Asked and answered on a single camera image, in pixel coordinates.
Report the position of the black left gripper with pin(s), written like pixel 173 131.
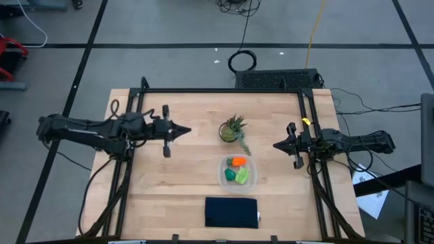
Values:
pixel 165 130

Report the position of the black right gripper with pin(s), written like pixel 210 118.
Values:
pixel 301 142

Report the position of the orange toy carrot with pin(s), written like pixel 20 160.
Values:
pixel 240 161

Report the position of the light green toy lettuce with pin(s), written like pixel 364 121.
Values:
pixel 242 176

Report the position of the dark green toy vegetable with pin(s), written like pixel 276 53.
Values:
pixel 230 175

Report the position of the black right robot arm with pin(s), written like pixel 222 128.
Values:
pixel 356 140

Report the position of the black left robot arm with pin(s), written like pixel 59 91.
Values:
pixel 84 130

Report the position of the clear plastic tupperware container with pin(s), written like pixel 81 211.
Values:
pixel 237 188

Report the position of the yellow tag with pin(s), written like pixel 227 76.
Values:
pixel 306 121

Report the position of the succulent plant in black pot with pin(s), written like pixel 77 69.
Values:
pixel 229 133

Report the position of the black perforated computer case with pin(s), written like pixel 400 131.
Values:
pixel 278 79

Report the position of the dark blue folded cloth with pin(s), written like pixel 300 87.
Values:
pixel 230 213

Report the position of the black table clamp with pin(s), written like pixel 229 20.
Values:
pixel 175 238
pixel 274 239

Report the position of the white paper sheet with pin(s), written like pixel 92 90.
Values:
pixel 371 200

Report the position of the dark desk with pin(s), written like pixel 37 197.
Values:
pixel 412 217

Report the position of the black keyboard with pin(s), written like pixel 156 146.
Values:
pixel 426 225

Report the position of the red cart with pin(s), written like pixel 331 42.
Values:
pixel 10 56

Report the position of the black aluminium table frame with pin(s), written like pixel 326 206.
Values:
pixel 220 91

